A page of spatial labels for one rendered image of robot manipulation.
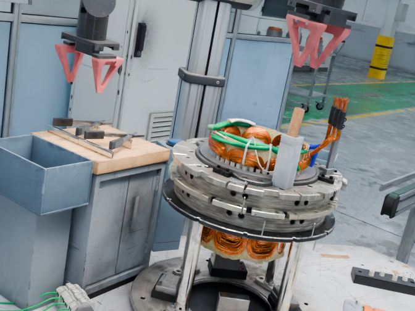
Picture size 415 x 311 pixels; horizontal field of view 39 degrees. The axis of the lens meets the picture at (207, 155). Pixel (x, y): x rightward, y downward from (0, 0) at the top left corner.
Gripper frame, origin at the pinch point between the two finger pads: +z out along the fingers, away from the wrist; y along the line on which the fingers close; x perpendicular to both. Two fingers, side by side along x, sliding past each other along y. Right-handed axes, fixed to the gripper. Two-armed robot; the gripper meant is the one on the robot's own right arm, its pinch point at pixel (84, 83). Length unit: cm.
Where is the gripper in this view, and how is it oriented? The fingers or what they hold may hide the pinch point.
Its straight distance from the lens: 120.9
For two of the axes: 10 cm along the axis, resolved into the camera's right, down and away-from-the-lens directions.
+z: -1.9, 9.3, 3.1
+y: 7.9, 3.3, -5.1
